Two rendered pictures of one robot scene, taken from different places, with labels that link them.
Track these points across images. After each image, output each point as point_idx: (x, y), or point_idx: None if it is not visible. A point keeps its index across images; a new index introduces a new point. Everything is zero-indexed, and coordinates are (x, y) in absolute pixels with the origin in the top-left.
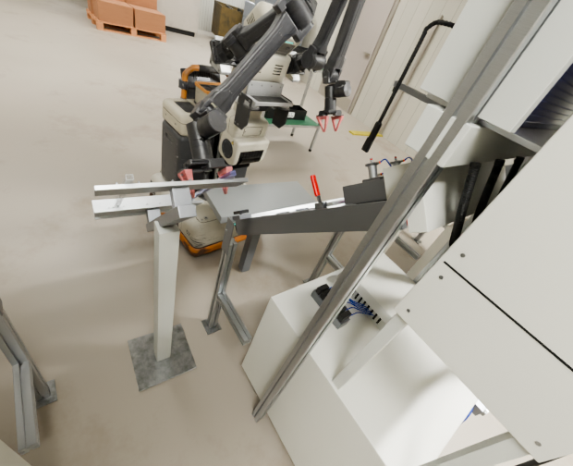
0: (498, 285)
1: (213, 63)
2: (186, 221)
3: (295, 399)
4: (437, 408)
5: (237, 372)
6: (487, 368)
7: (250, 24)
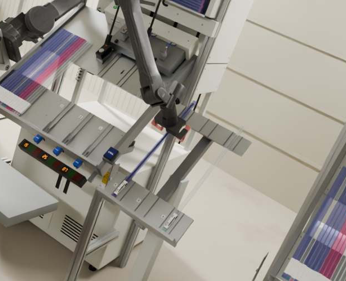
0: (214, 58)
1: None
2: None
3: None
4: (147, 131)
5: (96, 280)
6: (211, 81)
7: (59, 0)
